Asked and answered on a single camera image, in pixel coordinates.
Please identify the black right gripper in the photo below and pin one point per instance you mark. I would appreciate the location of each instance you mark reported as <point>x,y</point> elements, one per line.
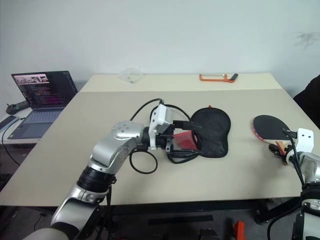
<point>288,155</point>

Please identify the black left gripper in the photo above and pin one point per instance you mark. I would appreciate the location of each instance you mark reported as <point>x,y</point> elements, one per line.
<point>166,140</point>

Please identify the table tennis paddle black rubber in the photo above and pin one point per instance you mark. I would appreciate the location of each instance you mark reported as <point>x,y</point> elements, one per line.
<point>268,126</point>

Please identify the black paddle case red lining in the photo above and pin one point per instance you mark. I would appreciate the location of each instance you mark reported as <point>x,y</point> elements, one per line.
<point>212,132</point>

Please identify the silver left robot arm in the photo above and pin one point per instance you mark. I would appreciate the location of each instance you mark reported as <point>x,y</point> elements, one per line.
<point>117,150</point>

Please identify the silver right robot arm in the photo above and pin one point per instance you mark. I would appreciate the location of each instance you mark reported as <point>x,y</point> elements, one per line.
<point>311,170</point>

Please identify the black chair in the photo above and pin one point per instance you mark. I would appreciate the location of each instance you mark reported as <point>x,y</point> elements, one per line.
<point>310,100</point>

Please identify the clear plastic bag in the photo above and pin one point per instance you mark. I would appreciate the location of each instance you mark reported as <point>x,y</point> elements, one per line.
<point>131,75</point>

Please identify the black box under table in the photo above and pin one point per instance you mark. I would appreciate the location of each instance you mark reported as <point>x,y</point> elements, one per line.
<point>208,234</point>

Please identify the orange tool under table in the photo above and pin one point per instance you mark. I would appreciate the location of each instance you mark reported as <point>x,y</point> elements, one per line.
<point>238,230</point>

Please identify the open grey laptop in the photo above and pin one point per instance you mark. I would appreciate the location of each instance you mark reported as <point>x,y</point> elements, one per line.
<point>42,100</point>

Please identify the grey robot torso shell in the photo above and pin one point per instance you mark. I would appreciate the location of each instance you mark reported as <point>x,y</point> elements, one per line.
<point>47,233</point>

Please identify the black smartphone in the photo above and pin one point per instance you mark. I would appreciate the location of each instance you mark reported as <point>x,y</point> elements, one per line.
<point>7,122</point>

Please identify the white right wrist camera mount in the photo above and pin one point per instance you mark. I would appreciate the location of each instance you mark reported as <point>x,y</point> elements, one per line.
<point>305,140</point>

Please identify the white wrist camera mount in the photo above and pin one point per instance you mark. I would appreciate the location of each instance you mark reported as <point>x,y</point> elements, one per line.
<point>305,140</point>
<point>160,117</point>

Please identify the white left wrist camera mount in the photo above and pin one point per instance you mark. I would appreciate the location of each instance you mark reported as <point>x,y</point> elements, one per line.
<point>160,117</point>

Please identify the black table leg frame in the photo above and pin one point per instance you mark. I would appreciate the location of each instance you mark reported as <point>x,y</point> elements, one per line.
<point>275,207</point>

